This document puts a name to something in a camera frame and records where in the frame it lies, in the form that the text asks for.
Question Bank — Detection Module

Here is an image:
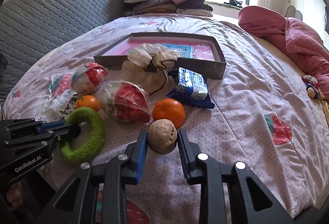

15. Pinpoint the green knitted ring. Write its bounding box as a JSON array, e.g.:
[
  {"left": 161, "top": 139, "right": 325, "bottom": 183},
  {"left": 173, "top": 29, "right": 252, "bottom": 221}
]
[{"left": 58, "top": 106, "right": 106, "bottom": 164}]

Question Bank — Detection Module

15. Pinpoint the brown walnut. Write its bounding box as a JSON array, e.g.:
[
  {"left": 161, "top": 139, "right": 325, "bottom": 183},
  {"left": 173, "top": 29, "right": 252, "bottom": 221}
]
[{"left": 147, "top": 119, "right": 177, "bottom": 155}]

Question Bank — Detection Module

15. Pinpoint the small orange tangerine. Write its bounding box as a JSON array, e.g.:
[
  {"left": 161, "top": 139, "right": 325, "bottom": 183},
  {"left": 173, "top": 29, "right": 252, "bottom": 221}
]
[{"left": 76, "top": 95, "right": 100, "bottom": 112}]

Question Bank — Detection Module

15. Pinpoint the red blue ball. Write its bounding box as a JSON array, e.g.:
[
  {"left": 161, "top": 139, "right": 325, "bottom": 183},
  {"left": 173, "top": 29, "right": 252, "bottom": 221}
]
[{"left": 71, "top": 62, "right": 108, "bottom": 95}]

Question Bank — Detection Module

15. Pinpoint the red white ball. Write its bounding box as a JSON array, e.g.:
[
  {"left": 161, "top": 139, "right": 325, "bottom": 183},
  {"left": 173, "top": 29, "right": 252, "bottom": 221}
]
[{"left": 95, "top": 80, "right": 151, "bottom": 123}]

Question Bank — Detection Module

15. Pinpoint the large orange tangerine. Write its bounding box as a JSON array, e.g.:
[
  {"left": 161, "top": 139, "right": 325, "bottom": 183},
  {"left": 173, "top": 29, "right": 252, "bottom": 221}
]
[{"left": 152, "top": 98, "right": 186, "bottom": 129}]

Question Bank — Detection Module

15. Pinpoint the blue snack packet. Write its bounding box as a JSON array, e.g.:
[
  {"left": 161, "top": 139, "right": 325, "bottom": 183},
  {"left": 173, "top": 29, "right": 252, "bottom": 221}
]
[{"left": 166, "top": 67, "right": 215, "bottom": 109}]

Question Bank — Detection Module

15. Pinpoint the white drawstring cloth bag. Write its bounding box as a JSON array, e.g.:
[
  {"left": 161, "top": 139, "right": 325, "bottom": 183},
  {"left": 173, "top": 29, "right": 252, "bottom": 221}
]
[{"left": 122, "top": 43, "right": 178, "bottom": 95}]

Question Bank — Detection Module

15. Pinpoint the pink strawberry bedsheet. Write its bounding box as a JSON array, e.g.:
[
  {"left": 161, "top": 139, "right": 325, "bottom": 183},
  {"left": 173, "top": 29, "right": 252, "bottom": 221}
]
[{"left": 3, "top": 14, "right": 328, "bottom": 223}]

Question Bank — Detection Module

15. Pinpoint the grey quilted headboard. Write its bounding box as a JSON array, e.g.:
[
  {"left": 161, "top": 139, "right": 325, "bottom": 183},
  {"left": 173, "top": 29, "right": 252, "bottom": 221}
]
[{"left": 1, "top": 0, "right": 124, "bottom": 104}]

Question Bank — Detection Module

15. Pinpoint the grey pink cardboard tray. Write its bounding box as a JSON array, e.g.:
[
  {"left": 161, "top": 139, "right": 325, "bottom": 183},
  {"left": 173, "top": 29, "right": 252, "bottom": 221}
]
[{"left": 94, "top": 32, "right": 226, "bottom": 80}]

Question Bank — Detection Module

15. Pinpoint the small doll toy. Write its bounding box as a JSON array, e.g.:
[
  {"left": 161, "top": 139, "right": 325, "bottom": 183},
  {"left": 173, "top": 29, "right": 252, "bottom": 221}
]
[{"left": 301, "top": 75, "right": 320, "bottom": 99}]

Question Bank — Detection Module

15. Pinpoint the yellow snack packet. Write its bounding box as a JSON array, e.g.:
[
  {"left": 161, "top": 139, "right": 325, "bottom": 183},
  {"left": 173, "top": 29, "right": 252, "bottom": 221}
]
[{"left": 321, "top": 100, "right": 329, "bottom": 126}]

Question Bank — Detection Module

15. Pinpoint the red quilted blanket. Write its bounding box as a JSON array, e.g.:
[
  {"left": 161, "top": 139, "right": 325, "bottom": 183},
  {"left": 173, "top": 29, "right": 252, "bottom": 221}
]
[{"left": 238, "top": 6, "right": 328, "bottom": 100}]

